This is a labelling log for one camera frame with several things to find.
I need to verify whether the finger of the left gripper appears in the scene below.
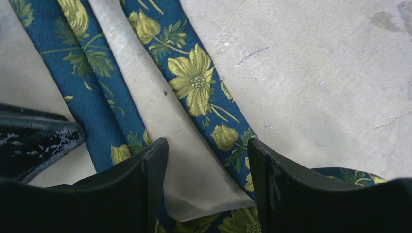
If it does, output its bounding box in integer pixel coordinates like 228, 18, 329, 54
0, 103, 86, 183

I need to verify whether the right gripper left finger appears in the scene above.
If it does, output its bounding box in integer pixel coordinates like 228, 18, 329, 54
0, 138, 169, 233

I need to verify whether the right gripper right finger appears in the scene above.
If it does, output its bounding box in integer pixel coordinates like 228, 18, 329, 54
248, 138, 412, 233

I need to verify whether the blue floral tie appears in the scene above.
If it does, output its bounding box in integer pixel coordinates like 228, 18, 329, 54
9, 0, 389, 233

